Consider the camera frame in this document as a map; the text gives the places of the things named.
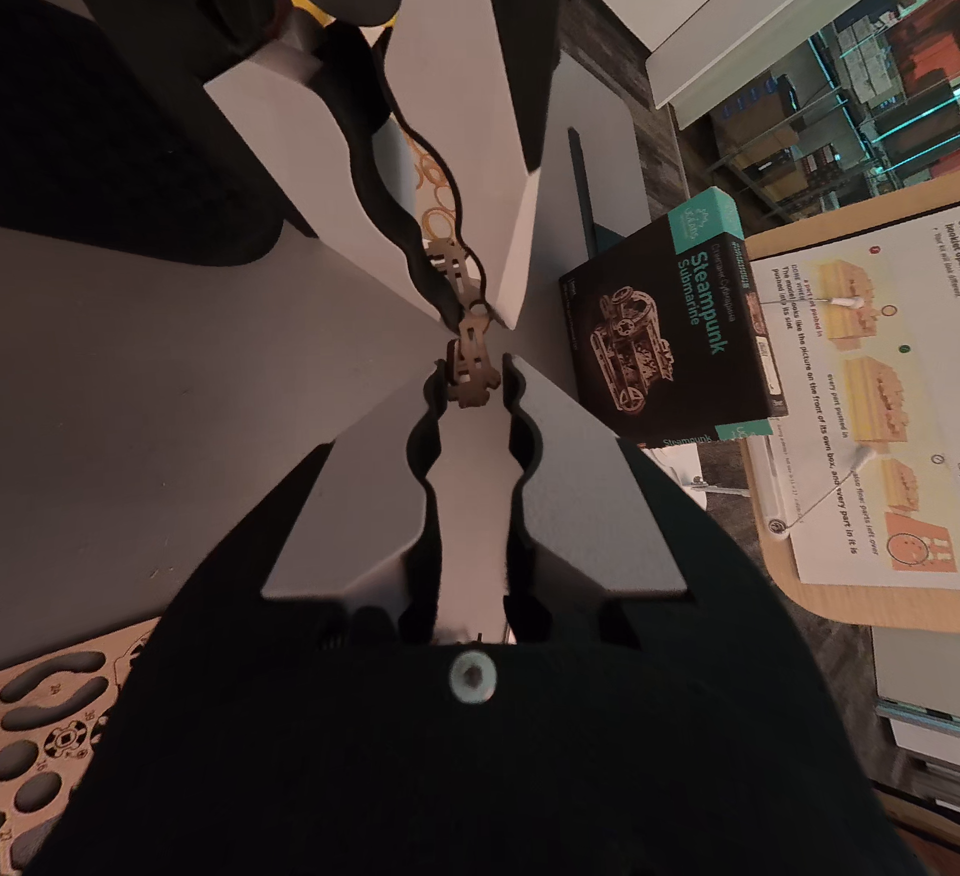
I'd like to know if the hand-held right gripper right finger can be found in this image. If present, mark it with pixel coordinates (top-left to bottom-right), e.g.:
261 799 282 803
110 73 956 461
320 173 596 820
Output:
498 353 690 645

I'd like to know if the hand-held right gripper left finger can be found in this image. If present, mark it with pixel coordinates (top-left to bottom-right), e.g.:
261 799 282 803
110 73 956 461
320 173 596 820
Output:
261 360 451 641

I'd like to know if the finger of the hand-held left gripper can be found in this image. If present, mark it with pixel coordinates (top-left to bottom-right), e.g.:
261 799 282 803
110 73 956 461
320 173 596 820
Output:
202 21 462 336
277 0 544 331

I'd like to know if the slotted wooden model part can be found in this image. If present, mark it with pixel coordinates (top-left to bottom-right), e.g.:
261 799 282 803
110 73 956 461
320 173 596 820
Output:
426 237 492 318

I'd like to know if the small wooden model part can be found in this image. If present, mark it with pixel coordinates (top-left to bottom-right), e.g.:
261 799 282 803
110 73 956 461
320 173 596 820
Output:
444 314 502 411

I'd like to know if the dark model kit box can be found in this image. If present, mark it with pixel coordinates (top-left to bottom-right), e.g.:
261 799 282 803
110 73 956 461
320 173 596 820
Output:
558 188 789 451

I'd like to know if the wooden parts sheet with cutouts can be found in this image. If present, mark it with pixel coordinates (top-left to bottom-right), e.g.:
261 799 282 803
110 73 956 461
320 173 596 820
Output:
0 617 162 876

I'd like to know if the wooden sheet with rings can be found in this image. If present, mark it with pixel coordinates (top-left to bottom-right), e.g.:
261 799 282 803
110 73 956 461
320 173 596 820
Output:
408 130 462 247

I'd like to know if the dark teal upright panel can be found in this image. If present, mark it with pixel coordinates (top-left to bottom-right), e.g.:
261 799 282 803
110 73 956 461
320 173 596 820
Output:
566 128 624 255

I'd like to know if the black mesh chair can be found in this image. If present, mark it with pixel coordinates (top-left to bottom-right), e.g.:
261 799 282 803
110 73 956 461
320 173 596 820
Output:
0 0 325 270

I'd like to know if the pale wooden board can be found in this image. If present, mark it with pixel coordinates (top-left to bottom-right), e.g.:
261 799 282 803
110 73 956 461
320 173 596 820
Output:
738 175 960 630

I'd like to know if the printed instruction sheet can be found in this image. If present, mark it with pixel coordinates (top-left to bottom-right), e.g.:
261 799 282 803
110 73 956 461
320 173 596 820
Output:
750 205 960 596

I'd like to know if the glass display shelving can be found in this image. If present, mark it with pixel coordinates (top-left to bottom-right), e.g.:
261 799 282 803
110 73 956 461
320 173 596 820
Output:
675 0 960 232

